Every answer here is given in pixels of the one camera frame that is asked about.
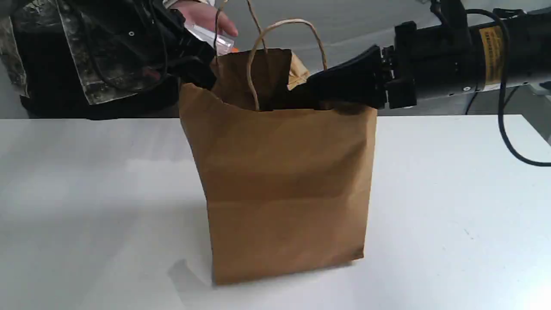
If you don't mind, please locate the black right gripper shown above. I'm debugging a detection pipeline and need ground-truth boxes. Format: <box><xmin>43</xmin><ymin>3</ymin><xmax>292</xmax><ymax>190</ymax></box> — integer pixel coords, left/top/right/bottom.
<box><xmin>287</xmin><ymin>21</ymin><xmax>431</xmax><ymax>110</ymax></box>

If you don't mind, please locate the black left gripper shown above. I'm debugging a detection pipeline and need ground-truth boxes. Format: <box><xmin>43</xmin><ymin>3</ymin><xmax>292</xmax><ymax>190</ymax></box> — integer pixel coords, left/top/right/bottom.
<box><xmin>149</xmin><ymin>0</ymin><xmax>217</xmax><ymax>90</ymax></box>

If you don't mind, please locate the clear box with orange cap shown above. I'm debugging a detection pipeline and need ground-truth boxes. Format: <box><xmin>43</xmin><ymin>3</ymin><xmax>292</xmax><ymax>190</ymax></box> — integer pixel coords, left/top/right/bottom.
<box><xmin>184</xmin><ymin>22</ymin><xmax>239</xmax><ymax>56</ymax></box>

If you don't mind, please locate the brown paper bag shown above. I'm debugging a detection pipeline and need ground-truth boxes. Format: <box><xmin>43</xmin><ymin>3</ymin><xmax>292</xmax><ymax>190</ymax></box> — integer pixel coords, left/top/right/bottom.
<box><xmin>179</xmin><ymin>0</ymin><xmax>378</xmax><ymax>285</ymax></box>

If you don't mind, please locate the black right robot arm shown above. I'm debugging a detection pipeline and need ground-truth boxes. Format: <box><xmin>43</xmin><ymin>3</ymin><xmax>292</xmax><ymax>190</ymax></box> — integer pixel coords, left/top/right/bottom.
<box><xmin>290</xmin><ymin>0</ymin><xmax>551</xmax><ymax>110</ymax></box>

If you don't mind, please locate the person's left hand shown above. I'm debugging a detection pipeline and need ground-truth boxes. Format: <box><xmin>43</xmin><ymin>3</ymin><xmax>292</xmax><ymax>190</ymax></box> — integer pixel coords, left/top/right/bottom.
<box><xmin>165</xmin><ymin>0</ymin><xmax>238</xmax><ymax>37</ymax></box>

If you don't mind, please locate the person in camouflage jacket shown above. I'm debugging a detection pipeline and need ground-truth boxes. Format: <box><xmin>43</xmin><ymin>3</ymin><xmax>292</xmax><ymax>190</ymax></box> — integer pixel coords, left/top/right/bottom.
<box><xmin>1</xmin><ymin>0</ymin><xmax>216</xmax><ymax>120</ymax></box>

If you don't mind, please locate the grey side cabinet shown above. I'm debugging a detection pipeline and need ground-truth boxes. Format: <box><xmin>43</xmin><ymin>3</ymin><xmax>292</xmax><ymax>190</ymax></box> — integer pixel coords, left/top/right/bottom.
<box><xmin>464</xmin><ymin>84</ymin><xmax>551</xmax><ymax>143</ymax></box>

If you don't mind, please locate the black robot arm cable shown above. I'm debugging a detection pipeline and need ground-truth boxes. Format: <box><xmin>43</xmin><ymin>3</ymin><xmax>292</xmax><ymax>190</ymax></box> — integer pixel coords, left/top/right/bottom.
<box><xmin>465</xmin><ymin>8</ymin><xmax>551</xmax><ymax>167</ymax></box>

